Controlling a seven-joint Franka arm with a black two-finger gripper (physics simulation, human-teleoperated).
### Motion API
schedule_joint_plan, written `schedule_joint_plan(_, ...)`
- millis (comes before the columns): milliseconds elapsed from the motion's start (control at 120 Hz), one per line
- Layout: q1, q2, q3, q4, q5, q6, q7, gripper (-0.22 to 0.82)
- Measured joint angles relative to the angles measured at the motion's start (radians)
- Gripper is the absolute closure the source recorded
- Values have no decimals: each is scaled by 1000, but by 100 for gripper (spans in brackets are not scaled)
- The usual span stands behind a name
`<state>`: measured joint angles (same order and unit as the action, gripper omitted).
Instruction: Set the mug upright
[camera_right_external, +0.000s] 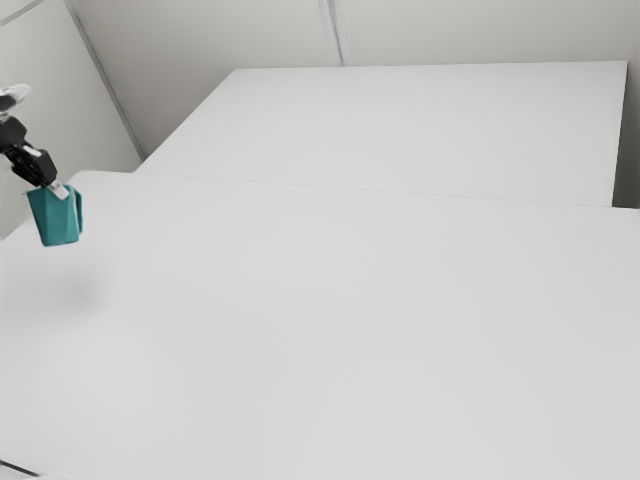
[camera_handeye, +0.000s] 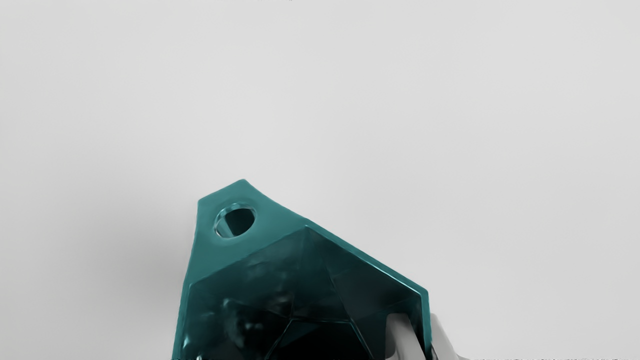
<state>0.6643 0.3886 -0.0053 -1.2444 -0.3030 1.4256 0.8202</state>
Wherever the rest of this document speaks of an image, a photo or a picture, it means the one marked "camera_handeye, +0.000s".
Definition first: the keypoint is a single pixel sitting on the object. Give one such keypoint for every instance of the teal faceted mug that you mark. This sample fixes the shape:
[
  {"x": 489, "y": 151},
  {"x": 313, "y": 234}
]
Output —
[{"x": 280, "y": 280}]

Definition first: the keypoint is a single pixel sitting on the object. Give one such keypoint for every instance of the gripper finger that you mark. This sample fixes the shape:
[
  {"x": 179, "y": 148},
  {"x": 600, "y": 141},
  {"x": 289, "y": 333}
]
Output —
[{"x": 406, "y": 337}]

